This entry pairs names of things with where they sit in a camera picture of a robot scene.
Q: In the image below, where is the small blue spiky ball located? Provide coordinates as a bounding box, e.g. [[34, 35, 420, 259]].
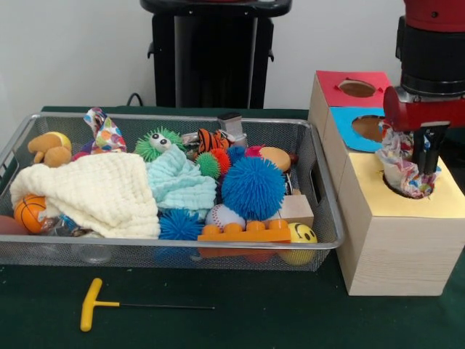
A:
[[158, 207, 205, 241]]

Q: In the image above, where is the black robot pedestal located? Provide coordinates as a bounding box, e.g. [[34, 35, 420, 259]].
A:
[[139, 0, 294, 109]]

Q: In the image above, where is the polka dot cloth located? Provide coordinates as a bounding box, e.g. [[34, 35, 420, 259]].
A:
[[82, 107, 128, 156]]

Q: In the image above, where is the yellow smiley face ball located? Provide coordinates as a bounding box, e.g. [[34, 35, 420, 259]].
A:
[[279, 222, 319, 265]]

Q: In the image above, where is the orange toy building brick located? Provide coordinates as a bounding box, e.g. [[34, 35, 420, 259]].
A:
[[197, 220, 293, 244]]

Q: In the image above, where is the white baseball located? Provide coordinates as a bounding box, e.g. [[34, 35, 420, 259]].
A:
[[205, 204, 247, 232]]

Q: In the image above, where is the light blue waffle cloth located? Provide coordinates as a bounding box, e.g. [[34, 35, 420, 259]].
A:
[[146, 144, 218, 221]]

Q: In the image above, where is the wooden box with three holes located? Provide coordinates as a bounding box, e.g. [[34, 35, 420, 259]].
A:
[[307, 70, 465, 296]]

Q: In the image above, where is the multicolour print cloth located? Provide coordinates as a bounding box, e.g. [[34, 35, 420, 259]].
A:
[[376, 121, 442, 199]]

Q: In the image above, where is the cream waffle cloth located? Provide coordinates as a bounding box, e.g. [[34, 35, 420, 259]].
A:
[[9, 151, 161, 240]]

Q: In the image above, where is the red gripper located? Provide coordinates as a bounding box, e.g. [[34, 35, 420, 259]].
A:
[[384, 86, 465, 175]]

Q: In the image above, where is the dark green table cloth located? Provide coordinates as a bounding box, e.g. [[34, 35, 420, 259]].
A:
[[0, 105, 465, 349]]

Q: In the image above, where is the green spiky ball with eyes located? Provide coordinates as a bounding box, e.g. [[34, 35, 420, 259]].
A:
[[134, 126, 185, 163]]

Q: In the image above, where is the brown plush toy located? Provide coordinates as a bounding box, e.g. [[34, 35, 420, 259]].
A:
[[26, 132, 73, 168]]

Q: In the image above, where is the shallow silver mesh bin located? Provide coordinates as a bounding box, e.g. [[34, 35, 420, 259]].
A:
[[0, 111, 345, 273]]

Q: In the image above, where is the yellow T-handle hex key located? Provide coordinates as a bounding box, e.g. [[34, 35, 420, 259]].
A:
[[80, 278, 216, 332]]

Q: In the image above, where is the large blue spiky ball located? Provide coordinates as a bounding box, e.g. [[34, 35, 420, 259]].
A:
[[220, 156, 287, 222]]

